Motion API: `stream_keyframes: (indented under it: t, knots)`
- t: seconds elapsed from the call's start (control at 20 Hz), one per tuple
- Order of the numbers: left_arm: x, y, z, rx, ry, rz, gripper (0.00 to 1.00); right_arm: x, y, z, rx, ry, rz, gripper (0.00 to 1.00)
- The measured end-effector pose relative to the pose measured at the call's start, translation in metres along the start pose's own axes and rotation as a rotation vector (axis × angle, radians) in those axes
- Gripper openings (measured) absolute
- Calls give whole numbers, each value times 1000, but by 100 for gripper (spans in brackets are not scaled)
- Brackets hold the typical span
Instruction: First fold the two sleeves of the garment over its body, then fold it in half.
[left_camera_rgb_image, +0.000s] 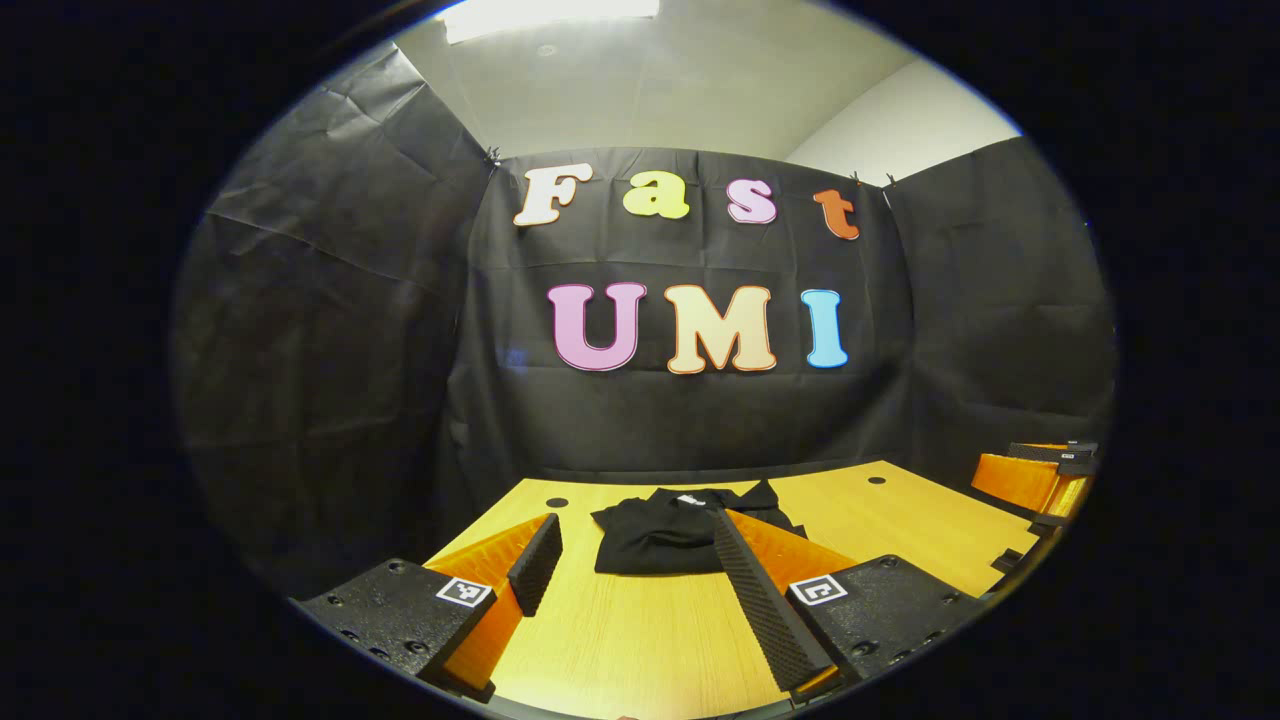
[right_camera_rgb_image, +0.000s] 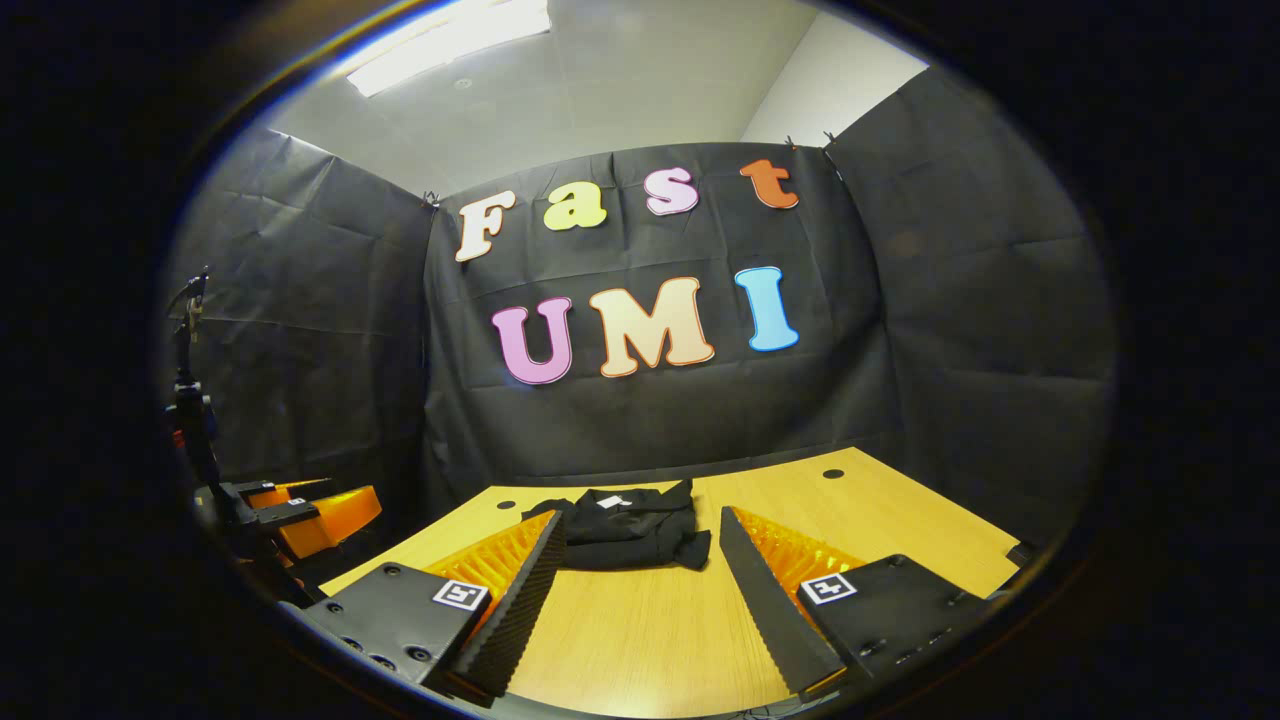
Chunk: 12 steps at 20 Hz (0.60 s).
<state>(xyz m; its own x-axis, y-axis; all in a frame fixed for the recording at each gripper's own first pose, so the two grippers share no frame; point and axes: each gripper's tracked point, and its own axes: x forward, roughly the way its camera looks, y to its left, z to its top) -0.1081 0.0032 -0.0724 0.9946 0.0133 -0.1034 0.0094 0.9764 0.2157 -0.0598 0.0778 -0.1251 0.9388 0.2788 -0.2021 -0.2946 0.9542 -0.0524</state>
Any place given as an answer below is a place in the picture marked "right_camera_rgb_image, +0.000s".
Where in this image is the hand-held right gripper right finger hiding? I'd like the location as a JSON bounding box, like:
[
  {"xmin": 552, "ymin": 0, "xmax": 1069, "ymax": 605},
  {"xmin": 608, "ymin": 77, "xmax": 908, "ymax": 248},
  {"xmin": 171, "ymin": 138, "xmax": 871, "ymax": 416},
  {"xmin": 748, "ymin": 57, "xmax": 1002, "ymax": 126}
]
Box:
[{"xmin": 719, "ymin": 506, "xmax": 1001, "ymax": 701}]

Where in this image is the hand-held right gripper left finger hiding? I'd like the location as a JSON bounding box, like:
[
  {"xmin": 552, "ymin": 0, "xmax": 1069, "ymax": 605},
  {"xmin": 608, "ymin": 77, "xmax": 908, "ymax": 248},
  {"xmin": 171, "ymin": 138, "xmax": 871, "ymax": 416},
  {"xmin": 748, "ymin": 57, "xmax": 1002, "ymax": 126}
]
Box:
[{"xmin": 300, "ymin": 508, "xmax": 567, "ymax": 706}]

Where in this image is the black button shirt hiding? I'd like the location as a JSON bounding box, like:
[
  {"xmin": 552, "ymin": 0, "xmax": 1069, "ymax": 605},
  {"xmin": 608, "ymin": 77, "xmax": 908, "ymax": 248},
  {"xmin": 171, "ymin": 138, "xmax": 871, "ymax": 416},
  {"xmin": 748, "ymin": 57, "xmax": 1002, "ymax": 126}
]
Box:
[{"xmin": 522, "ymin": 479, "xmax": 713, "ymax": 573}]

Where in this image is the black backdrop cloth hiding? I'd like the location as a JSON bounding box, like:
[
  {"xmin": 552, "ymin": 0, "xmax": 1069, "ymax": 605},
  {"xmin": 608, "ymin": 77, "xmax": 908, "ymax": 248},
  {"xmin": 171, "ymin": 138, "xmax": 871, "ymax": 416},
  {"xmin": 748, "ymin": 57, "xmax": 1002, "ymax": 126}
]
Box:
[{"xmin": 160, "ymin": 65, "xmax": 1116, "ymax": 591}]

